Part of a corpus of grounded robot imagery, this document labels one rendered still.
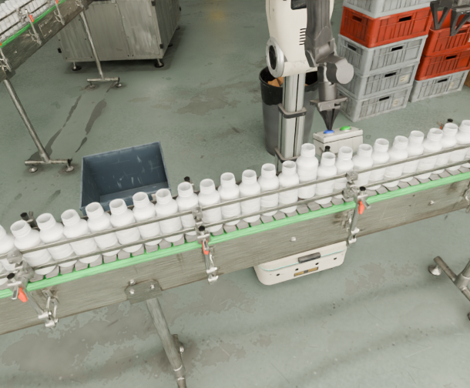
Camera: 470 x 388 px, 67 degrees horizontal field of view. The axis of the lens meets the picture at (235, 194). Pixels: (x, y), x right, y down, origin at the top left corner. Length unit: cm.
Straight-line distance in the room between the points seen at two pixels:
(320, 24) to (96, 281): 93
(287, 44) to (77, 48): 369
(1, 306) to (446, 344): 189
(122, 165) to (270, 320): 110
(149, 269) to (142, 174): 64
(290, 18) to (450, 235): 174
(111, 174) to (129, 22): 314
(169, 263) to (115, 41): 386
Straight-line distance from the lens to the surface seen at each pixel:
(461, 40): 398
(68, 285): 110
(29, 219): 113
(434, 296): 229
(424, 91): 398
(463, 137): 131
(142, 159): 157
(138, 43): 463
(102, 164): 157
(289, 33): 147
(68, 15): 383
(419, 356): 208
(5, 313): 120
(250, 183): 96
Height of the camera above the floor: 178
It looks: 43 degrees down
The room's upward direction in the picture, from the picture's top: 4 degrees counter-clockwise
